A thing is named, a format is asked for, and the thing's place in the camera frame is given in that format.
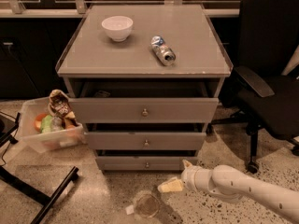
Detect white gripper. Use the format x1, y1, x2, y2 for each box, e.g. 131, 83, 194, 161
158, 160, 215, 193

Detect grey drawer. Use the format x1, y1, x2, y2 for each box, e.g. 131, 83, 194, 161
69, 92, 218, 123
86, 123, 206, 150
95, 150, 198, 172

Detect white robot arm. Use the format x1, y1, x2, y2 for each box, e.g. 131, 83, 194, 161
158, 45, 299, 224

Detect grey drawer cabinet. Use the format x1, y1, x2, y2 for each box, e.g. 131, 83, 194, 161
55, 4, 235, 174

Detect dark object in drawer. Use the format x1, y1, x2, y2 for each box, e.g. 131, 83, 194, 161
94, 91, 110, 98

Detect black office chair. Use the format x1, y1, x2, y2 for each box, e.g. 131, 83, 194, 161
220, 0, 299, 174

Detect crushed silver soda can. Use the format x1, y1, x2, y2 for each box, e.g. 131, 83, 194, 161
151, 35, 176, 66

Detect brown snack bag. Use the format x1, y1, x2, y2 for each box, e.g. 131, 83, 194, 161
48, 90, 75, 119

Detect green round object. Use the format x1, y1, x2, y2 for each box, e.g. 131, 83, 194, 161
40, 115, 52, 133

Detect clear plastic bin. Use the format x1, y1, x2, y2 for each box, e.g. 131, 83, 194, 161
18, 97, 85, 153

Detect orange round object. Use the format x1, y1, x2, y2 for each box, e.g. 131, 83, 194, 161
34, 113, 47, 132

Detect white ceramic bowl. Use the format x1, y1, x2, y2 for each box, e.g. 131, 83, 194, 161
101, 16, 134, 42

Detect black metal stand base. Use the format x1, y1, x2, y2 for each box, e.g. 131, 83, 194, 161
0, 110, 80, 224

